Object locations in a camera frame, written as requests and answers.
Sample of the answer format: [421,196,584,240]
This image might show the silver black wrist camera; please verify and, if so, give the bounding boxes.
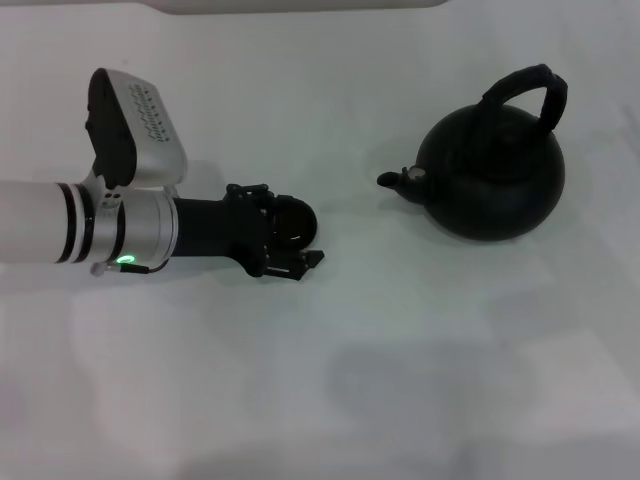
[83,68,189,189]

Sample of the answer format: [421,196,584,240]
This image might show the small dark teacup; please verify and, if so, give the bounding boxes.
[272,195,319,250]

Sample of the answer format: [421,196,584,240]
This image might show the black round teapot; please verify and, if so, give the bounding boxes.
[376,63,570,245]

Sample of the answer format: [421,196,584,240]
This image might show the thin left arm cable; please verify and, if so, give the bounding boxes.
[91,258,167,277]

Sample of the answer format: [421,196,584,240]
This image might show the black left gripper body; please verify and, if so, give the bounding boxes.
[172,192,275,278]

